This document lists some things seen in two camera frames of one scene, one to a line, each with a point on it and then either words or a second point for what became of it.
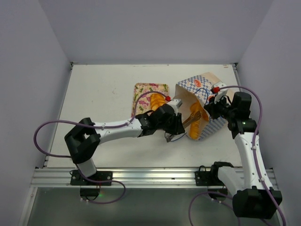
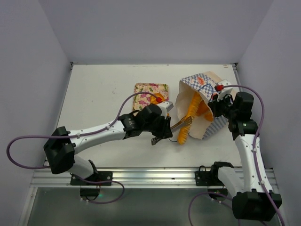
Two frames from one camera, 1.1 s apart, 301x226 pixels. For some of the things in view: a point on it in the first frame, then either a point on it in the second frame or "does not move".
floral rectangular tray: [143, 105] does not move
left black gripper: [177, 128] to [165, 131]
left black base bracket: [76, 179] does not move
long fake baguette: [194, 128] to [194, 101]
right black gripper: [212, 110] does not move
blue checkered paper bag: [191, 90] does not move
